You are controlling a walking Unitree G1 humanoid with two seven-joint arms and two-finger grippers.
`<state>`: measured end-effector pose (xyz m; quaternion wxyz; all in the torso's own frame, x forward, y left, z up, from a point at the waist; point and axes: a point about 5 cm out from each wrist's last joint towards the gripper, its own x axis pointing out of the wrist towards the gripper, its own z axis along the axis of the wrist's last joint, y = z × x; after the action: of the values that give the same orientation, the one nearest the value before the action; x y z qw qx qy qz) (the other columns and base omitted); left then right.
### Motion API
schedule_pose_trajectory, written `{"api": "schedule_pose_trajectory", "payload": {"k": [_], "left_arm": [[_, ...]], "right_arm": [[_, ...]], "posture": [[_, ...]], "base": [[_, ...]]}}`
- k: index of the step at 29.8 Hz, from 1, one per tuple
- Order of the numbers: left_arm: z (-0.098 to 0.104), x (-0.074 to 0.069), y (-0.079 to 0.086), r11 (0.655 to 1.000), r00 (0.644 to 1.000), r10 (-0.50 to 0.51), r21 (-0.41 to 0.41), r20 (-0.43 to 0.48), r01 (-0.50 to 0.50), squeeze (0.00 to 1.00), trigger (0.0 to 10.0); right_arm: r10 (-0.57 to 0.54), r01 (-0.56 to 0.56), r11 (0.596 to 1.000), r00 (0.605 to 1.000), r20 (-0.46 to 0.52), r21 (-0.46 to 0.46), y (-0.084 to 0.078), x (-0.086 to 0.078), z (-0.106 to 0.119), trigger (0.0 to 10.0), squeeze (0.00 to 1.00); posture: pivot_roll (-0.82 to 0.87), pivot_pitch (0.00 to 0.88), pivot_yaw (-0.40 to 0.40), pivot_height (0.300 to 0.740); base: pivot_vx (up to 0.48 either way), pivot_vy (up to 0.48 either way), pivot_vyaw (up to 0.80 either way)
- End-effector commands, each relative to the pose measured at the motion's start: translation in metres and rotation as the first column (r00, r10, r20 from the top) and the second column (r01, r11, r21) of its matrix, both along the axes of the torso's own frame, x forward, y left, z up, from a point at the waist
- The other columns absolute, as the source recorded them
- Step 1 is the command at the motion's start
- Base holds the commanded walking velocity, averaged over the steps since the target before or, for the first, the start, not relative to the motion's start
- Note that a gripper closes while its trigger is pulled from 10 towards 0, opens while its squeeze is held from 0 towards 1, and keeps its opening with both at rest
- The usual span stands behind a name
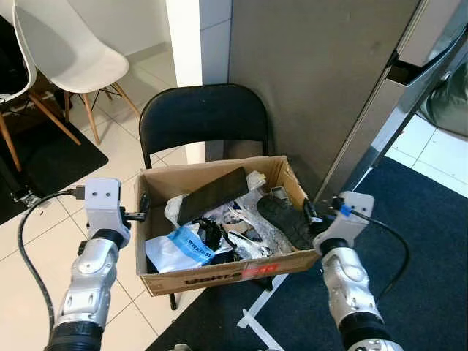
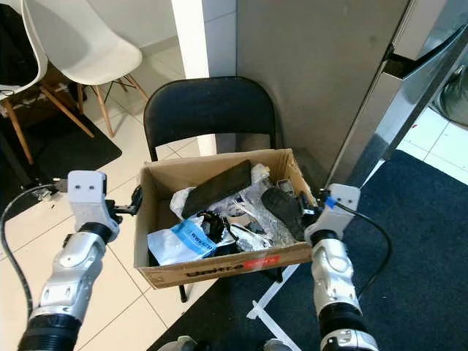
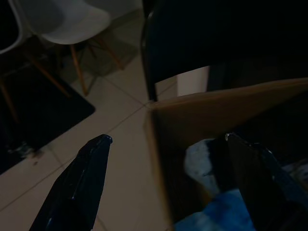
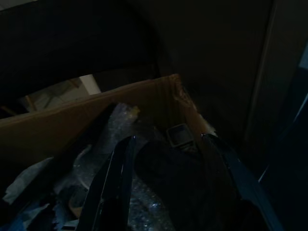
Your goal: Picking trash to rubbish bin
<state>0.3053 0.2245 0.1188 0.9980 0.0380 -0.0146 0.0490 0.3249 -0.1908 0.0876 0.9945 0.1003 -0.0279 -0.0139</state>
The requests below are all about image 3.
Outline blue plastic trash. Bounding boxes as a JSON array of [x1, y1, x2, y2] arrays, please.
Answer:
[[173, 189, 256, 231]]

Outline black chair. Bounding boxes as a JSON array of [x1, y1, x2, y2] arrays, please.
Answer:
[[140, 0, 308, 102]]

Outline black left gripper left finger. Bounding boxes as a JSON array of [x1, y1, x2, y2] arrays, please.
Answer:
[[28, 134, 114, 231]]

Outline white crumpled trash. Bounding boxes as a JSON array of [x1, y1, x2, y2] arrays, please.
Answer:
[[184, 139, 223, 194]]

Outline brown cardboard box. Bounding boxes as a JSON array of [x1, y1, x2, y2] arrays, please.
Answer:
[[143, 77, 308, 231]]

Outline black floor mat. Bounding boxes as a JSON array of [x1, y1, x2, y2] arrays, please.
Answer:
[[0, 68, 96, 174]]

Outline white shell chair wooden legs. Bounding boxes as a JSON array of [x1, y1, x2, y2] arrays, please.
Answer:
[[14, 0, 126, 97], [0, 0, 71, 122]]

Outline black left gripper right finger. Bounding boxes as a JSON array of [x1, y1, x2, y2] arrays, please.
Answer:
[[225, 133, 308, 231]]

